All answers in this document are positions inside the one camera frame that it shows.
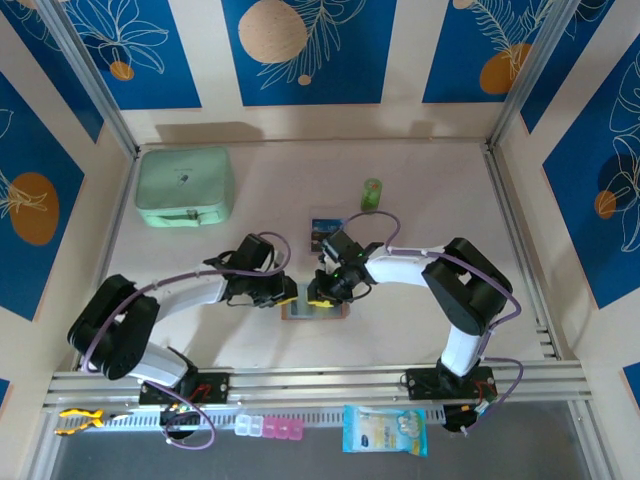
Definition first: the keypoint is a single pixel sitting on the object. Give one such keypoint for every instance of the blue credit card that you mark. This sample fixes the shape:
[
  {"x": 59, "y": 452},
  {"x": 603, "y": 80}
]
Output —
[{"x": 325, "y": 225}]

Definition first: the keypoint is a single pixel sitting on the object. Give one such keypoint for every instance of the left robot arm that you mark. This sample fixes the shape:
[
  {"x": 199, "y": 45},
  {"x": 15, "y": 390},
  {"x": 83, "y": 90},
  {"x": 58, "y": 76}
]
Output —
[{"x": 190, "y": 300}]

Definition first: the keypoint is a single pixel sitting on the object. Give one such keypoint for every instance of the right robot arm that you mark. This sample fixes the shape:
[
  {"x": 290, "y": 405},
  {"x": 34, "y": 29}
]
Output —
[{"x": 400, "y": 270}]

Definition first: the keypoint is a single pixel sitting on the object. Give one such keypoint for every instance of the small green bottle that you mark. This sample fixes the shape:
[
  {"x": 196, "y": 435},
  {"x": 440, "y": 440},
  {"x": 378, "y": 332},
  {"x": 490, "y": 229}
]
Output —
[{"x": 371, "y": 195}]

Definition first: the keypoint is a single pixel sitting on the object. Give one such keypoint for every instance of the mint green zip pouch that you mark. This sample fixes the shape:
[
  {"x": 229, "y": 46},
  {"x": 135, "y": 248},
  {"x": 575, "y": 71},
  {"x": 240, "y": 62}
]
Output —
[{"x": 185, "y": 185}]

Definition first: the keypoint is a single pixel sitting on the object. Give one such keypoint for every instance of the pink pill box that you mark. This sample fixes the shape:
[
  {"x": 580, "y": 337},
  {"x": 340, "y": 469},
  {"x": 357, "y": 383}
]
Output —
[{"x": 283, "y": 429}]

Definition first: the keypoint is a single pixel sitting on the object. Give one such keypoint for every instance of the clear pill box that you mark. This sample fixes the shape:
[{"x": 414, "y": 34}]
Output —
[{"x": 249, "y": 426}]

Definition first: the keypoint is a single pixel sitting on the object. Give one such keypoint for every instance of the wet wipes pack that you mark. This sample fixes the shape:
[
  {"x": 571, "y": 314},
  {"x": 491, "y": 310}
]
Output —
[{"x": 385, "y": 431}]

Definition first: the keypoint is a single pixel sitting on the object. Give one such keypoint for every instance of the yellow black pliers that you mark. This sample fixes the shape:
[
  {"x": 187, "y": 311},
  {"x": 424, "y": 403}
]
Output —
[{"x": 80, "y": 421}]

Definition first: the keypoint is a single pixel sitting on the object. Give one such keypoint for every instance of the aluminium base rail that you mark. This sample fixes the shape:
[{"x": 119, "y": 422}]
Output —
[{"x": 320, "y": 382}]

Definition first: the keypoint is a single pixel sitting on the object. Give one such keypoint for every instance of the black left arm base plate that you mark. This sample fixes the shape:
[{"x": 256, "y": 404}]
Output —
[{"x": 215, "y": 387}]

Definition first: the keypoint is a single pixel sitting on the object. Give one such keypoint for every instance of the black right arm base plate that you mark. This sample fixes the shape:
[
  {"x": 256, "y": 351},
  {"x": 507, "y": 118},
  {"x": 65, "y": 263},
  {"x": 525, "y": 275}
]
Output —
[{"x": 422, "y": 384}]

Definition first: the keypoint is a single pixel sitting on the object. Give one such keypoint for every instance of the aluminium side rail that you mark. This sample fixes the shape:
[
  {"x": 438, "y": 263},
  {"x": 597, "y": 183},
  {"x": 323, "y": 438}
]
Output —
[
  {"x": 522, "y": 260},
  {"x": 112, "y": 240}
]

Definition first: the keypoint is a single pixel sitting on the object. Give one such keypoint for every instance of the aluminium corner post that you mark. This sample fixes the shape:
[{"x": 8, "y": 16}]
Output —
[
  {"x": 85, "y": 75},
  {"x": 535, "y": 70}
]

